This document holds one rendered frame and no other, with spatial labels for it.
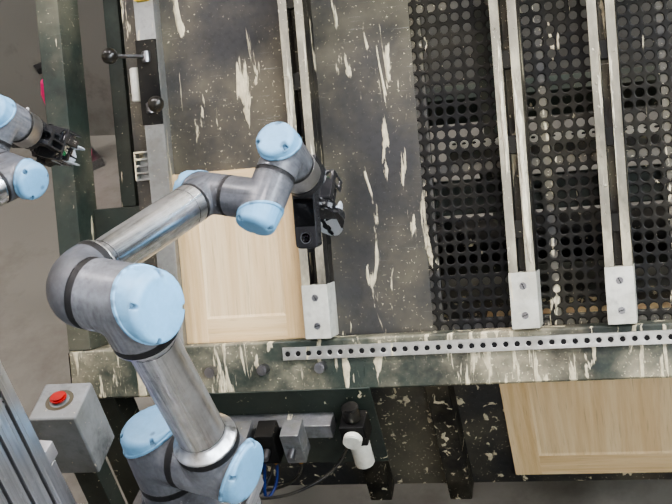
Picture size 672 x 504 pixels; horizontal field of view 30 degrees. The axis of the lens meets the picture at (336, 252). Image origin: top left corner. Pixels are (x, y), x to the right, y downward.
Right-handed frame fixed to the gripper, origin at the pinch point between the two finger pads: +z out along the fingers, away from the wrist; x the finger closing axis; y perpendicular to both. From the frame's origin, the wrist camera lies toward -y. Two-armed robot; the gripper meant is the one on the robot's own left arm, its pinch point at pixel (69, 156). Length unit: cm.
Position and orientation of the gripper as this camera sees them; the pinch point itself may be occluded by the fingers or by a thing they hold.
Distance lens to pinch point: 288.6
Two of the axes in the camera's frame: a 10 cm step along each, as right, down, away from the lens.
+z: 3.1, 2.1, 9.3
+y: 9.1, 2.3, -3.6
